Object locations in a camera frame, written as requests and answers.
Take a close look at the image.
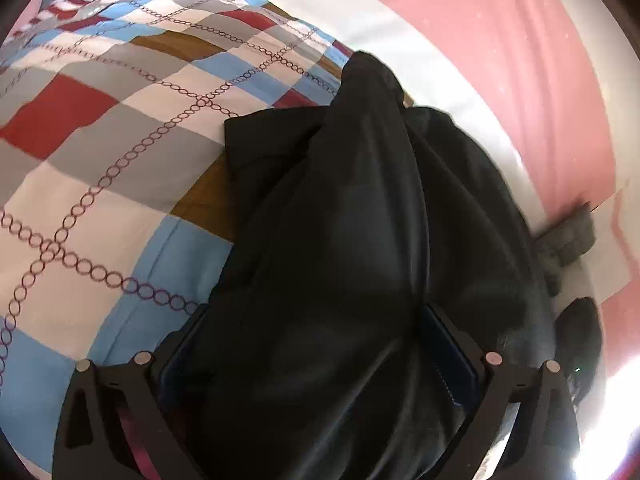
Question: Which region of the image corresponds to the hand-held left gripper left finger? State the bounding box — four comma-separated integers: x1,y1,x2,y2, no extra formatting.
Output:
52,304,213,480

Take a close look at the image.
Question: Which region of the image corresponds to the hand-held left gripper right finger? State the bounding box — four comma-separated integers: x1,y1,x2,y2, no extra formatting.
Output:
422,302,584,480

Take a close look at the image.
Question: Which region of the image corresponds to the large black jacket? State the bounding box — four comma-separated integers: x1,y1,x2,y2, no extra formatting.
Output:
160,50,562,480

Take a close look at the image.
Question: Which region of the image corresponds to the black puffer jacket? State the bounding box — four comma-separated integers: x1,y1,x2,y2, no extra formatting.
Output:
552,297,606,403

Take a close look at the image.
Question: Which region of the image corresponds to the grey padded jacket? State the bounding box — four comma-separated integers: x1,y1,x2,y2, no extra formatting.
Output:
536,202,597,297

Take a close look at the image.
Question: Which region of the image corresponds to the checked bed sheet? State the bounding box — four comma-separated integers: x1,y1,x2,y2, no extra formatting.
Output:
0,0,416,461

